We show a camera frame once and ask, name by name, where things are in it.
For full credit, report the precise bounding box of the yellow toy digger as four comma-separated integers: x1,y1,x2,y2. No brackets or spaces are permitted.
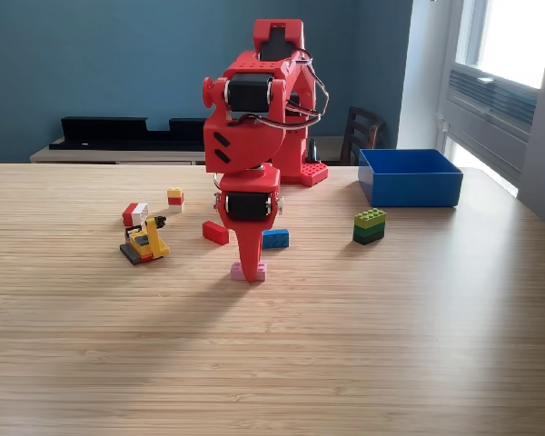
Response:
119,215,171,267

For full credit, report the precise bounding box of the small yellow red white stack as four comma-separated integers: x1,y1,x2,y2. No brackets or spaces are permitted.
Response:
166,186,186,214

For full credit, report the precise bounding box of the green lego brick stack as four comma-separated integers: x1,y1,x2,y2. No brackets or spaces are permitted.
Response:
352,207,387,246

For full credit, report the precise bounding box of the light blue lego brick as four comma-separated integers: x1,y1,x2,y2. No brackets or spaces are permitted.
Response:
261,228,291,251

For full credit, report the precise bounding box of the black shelf unit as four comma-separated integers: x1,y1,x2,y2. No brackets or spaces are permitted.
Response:
48,116,210,153

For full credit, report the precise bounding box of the blue plastic bin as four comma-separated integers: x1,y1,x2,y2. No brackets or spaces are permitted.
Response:
357,148,464,208

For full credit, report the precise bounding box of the dark wooden chair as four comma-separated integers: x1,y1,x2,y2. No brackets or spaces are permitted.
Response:
339,105,387,166

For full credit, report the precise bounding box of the pink lego brick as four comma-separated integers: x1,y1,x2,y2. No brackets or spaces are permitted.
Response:
230,262,268,282

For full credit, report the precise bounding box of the red white lego brick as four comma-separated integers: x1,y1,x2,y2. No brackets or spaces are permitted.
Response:
121,202,150,228

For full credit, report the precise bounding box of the grey ventilation unit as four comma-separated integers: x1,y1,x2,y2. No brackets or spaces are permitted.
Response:
442,63,540,185

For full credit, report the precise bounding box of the white framed window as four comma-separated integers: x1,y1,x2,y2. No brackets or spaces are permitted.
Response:
453,0,545,91

